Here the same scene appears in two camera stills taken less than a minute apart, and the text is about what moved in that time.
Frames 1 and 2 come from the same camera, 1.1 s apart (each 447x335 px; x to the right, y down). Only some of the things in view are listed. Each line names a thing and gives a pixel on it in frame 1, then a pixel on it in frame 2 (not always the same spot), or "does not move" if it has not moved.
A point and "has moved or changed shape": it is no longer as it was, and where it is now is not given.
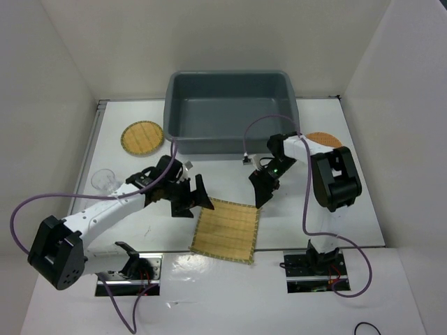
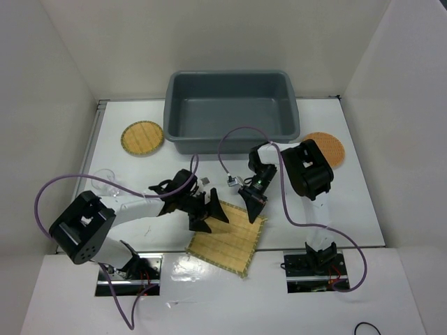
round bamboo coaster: x=142 y=138 does not move
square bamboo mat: x=230 y=230 has moved or changed shape
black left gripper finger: x=181 y=209 -> x=197 y=223
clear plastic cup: x=105 y=181 does not move
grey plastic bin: x=228 y=112 does not move
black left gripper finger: x=202 y=197 -> x=214 y=209
